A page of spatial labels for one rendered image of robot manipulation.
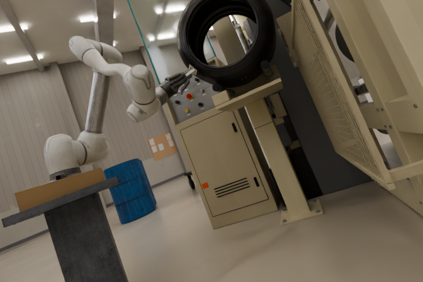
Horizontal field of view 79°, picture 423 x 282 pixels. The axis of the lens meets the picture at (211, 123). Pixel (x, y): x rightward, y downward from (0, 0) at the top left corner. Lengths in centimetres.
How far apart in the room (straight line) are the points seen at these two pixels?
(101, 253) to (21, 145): 1131
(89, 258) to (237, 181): 109
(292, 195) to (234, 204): 52
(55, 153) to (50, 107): 1125
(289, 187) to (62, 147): 137
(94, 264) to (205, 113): 122
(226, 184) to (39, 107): 1146
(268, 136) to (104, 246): 113
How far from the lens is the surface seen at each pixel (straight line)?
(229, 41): 183
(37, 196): 151
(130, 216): 462
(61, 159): 163
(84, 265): 160
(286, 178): 175
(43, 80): 1332
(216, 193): 211
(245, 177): 203
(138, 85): 112
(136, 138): 1236
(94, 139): 174
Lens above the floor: 59
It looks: 6 degrees up
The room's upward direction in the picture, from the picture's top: 22 degrees counter-clockwise
